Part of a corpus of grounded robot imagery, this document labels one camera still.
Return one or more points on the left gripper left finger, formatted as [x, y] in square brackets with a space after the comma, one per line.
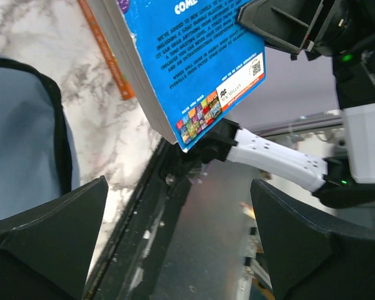
[46, 251]

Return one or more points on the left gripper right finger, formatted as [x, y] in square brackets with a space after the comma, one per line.
[311, 254]

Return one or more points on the orange Treehouse book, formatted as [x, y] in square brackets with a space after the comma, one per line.
[120, 80]

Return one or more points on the blue paperback book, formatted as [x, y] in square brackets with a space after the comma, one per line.
[188, 62]

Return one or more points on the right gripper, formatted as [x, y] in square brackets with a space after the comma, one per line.
[335, 27]

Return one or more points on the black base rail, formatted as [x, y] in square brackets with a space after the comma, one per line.
[132, 258]

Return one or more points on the blue backpack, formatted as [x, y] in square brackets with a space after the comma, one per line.
[38, 160]

